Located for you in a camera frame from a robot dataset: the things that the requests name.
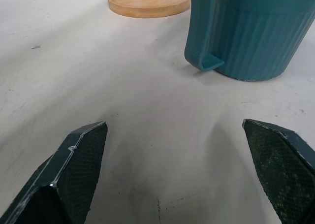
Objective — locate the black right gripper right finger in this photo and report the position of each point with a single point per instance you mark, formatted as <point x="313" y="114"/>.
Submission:
<point x="280" y="169"/>

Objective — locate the round wooden stand base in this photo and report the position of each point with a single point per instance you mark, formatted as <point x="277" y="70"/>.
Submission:
<point x="148" y="0"/>

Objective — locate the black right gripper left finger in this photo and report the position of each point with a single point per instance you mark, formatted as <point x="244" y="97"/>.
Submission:
<point x="73" y="174"/>

